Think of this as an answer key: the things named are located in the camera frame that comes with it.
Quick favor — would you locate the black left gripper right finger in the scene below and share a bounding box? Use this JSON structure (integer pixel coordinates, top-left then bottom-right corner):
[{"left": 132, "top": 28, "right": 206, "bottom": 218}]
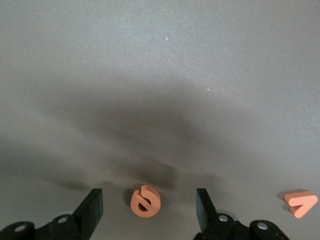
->
[{"left": 193, "top": 188, "right": 291, "bottom": 240}]

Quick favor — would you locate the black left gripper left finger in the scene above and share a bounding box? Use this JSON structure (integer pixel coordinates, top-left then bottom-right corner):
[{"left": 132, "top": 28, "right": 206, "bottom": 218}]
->
[{"left": 0, "top": 188, "right": 104, "bottom": 240}]

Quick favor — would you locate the orange foam letter e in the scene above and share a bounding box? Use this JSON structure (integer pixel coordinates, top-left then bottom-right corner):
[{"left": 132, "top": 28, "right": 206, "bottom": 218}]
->
[{"left": 130, "top": 184, "right": 161, "bottom": 219}]

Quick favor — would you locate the orange foam letter v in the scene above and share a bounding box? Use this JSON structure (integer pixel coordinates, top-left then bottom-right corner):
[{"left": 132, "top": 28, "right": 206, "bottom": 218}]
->
[{"left": 283, "top": 189, "right": 319, "bottom": 219}]

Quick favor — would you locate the brown paper table cover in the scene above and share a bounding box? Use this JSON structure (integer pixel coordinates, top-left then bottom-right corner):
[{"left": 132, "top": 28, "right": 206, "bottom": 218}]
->
[{"left": 0, "top": 0, "right": 320, "bottom": 240}]

